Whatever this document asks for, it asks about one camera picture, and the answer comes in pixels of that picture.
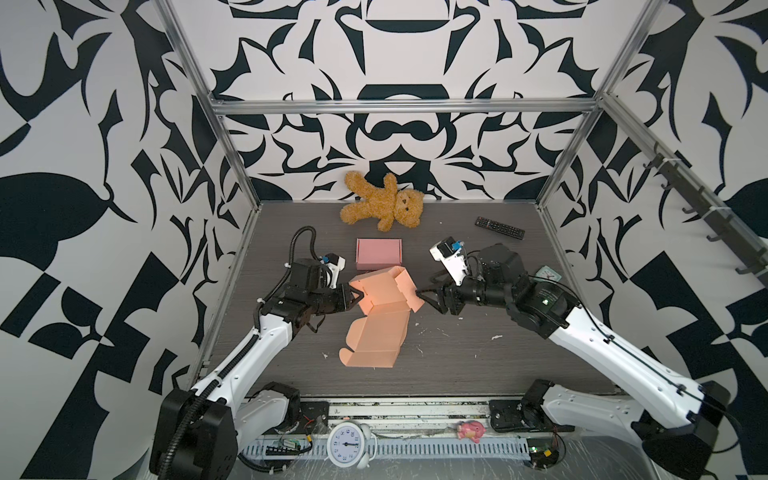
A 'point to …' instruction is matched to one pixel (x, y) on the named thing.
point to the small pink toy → (472, 429)
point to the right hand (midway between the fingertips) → (424, 284)
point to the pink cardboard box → (376, 254)
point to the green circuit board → (543, 452)
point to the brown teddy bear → (389, 205)
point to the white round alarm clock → (351, 444)
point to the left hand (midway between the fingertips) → (363, 290)
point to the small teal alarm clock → (546, 272)
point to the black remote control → (499, 227)
